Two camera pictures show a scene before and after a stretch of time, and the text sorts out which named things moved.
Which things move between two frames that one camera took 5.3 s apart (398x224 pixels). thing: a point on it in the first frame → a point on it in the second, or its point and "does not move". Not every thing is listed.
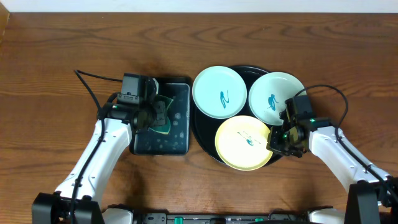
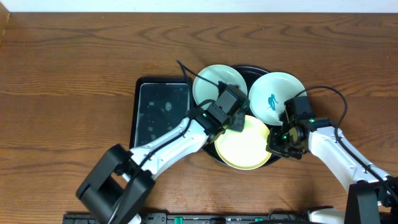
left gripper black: x=158 y=115 → x=237 y=123
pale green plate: x=219 y=92 does not move
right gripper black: x=273 y=144 does not move
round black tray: x=206 y=127 does not move
